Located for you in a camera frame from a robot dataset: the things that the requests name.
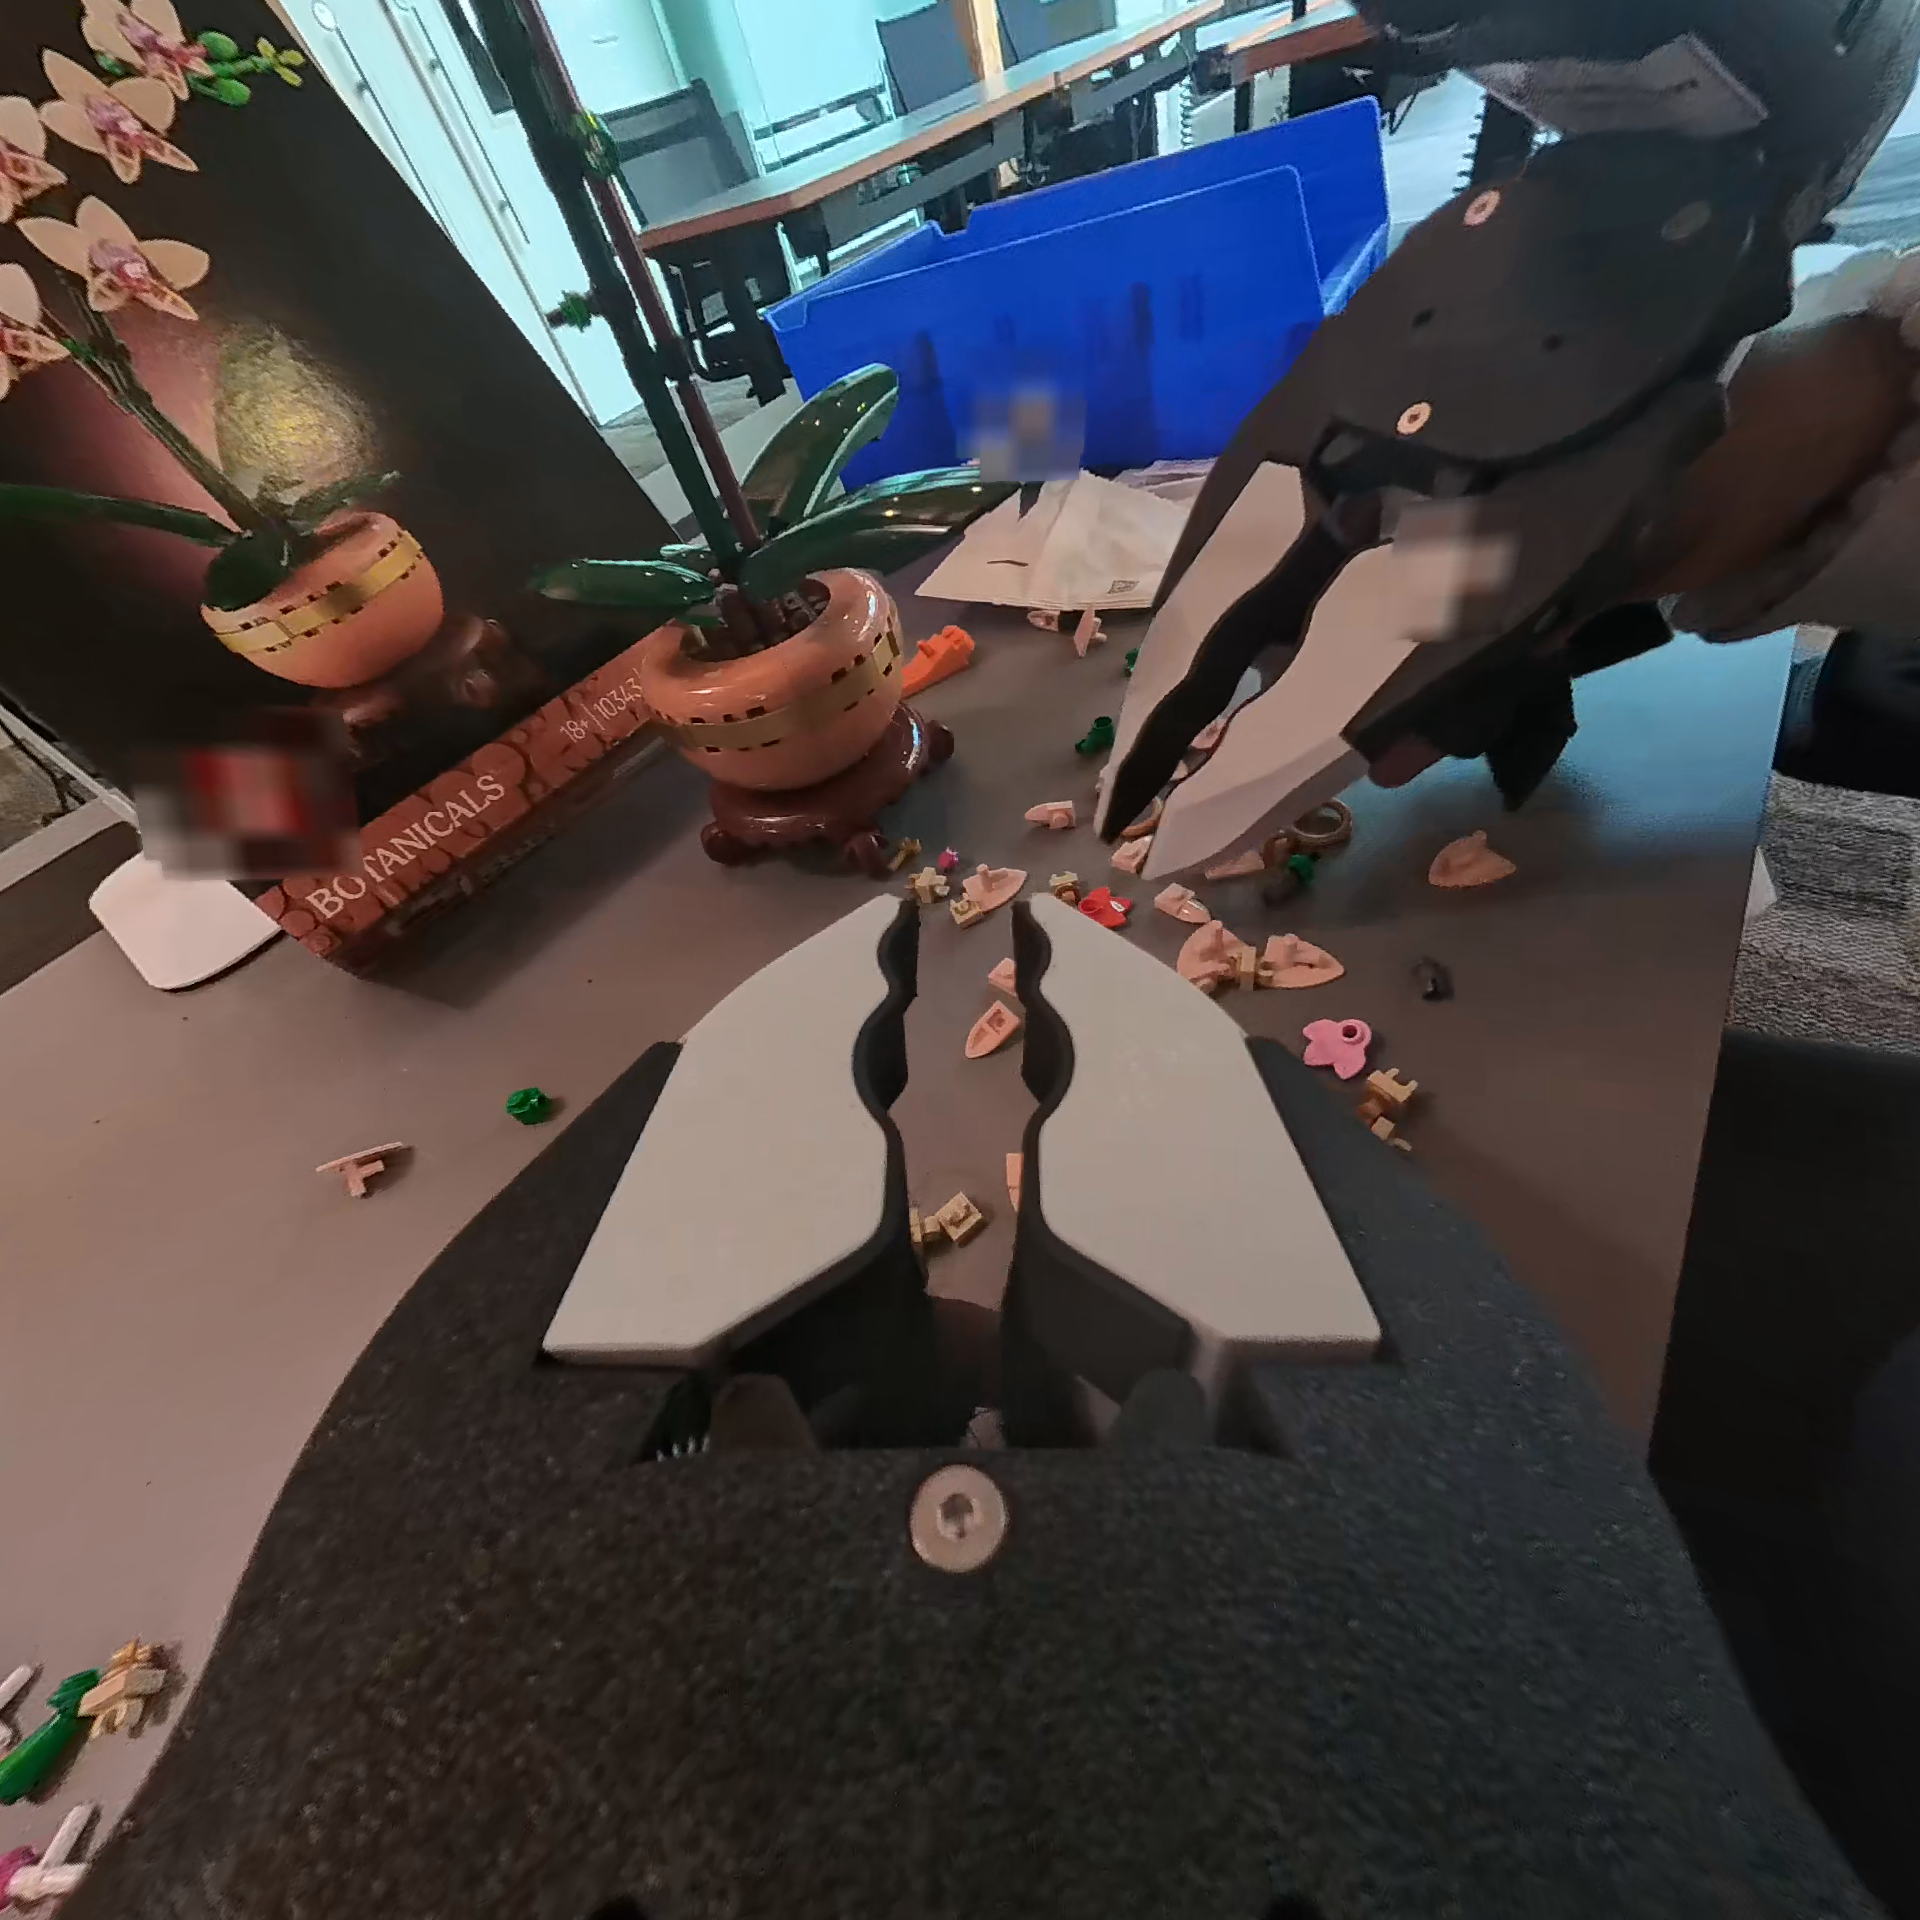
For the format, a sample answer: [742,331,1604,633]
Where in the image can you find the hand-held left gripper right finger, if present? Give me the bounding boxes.
[1002,890,1386,1441]

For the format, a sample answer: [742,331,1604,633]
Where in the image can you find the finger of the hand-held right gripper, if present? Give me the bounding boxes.
[1148,495,1427,881]
[1095,461,1352,841]

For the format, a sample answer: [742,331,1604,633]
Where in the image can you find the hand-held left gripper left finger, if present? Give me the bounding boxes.
[540,896,940,1373]

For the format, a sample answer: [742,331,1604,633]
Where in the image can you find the small toy bricks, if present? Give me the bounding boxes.
[0,599,1517,1906]

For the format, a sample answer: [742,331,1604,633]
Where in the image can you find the person's right forearm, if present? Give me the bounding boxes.
[1792,246,1920,354]

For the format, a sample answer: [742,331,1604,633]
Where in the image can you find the grey desk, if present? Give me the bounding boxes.
[0,539,1800,1847]

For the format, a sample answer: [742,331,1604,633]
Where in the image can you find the person's right hand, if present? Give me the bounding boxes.
[1658,322,1903,605]

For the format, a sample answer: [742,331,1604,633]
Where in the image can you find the white instruction papers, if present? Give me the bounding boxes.
[950,469,1208,615]

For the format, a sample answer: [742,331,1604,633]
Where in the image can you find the blue plastic bin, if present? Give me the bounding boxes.
[766,95,1390,480]

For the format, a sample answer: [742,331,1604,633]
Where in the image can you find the toy brick orchid model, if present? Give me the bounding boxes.
[464,0,1022,875]

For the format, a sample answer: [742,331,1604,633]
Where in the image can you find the wooden table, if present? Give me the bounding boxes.
[637,0,1352,288]

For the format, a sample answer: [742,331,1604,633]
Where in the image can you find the white flat stand base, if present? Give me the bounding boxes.
[87,855,287,991]

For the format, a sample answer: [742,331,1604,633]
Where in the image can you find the person's dark pants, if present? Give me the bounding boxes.
[1647,1025,1920,1920]

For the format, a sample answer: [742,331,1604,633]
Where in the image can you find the black chair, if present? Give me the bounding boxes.
[599,82,767,195]

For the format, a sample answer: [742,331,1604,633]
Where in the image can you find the dark orchid set box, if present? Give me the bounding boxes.
[0,0,706,976]

